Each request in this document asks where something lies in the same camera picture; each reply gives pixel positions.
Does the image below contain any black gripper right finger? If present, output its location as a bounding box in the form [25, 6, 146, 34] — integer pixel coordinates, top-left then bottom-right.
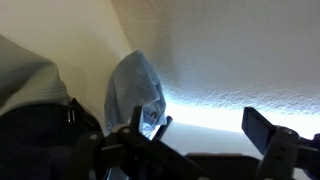
[240, 106, 320, 180]

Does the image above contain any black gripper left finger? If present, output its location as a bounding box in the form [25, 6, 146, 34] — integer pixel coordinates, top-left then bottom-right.
[63, 105, 214, 180]

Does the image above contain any blue-grey cap with emblem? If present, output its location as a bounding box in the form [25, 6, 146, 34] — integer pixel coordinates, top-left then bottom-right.
[103, 49, 168, 141]

